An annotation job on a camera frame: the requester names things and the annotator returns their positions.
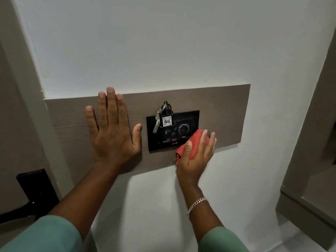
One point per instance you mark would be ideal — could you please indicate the person's right hand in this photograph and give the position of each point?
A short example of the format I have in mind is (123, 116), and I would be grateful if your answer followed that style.
(193, 164)

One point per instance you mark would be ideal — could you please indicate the person's left hand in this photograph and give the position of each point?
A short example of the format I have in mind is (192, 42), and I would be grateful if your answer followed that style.
(112, 139)

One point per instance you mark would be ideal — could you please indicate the person's left thumb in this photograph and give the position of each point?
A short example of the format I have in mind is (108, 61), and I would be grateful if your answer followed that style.
(137, 136)

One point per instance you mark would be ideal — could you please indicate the person's right middle finger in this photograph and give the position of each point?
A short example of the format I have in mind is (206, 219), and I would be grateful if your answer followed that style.
(200, 144)

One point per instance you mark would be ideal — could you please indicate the person's left little finger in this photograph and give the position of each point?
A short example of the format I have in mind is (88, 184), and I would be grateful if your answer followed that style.
(90, 119)

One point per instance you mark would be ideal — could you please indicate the person's left middle finger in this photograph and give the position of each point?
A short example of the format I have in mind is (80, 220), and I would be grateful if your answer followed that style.
(112, 104)

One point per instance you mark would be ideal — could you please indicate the red cleaning cloth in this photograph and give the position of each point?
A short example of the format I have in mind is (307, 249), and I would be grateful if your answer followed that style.
(193, 144)

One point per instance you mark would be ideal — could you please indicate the person's right forearm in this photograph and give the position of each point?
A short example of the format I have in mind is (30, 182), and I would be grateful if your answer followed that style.
(200, 207)

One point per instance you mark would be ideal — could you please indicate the person's left forearm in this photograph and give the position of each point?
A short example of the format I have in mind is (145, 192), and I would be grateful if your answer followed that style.
(86, 196)

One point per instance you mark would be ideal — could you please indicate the silver key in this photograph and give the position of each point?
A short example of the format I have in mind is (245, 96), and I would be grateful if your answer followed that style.
(157, 122)

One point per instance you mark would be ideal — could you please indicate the black key tag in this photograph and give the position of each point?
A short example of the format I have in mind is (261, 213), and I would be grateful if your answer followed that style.
(166, 117)

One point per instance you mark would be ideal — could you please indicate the green right sleeve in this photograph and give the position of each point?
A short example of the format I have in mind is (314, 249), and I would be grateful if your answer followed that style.
(223, 241)

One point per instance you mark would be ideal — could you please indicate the green sleeve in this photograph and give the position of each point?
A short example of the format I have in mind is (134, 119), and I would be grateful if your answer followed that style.
(42, 236)
(223, 241)

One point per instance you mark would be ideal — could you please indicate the brown wooden furniture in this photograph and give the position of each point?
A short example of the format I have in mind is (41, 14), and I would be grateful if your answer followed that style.
(309, 181)

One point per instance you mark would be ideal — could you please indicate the green left sleeve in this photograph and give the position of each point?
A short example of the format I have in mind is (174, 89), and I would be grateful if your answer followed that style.
(42, 236)

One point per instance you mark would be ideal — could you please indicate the black wall switch panel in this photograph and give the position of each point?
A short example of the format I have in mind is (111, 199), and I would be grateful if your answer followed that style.
(157, 139)

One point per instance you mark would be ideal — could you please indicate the brown wooden wall board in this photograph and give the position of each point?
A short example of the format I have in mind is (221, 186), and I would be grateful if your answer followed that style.
(217, 118)

